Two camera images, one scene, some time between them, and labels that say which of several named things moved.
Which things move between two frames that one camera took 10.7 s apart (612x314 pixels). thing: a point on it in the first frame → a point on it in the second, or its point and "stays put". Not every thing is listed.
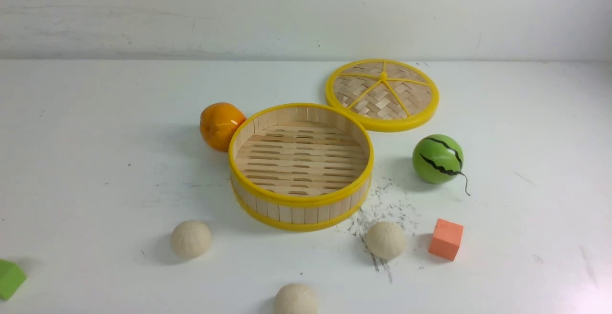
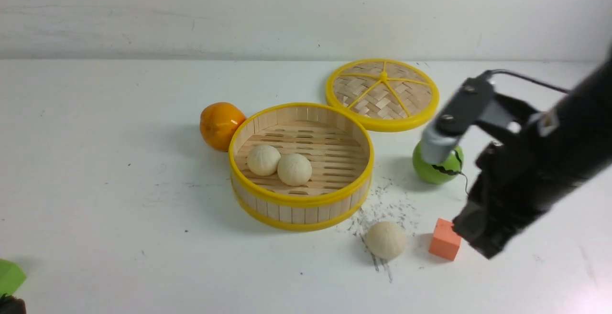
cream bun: (387, 240) stays put
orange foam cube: (445, 239) stays put
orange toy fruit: (218, 123) stays put
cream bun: (191, 239) → (263, 160)
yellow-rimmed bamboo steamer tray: (301, 167) stays put
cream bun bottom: (296, 298) → (294, 169)
